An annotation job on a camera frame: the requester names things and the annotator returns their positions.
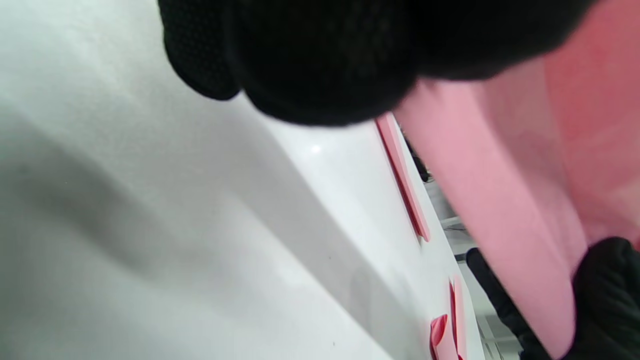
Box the person's left hand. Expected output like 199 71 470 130
157 0 596 127

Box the person's right hand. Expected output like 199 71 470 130
562 236 640 360

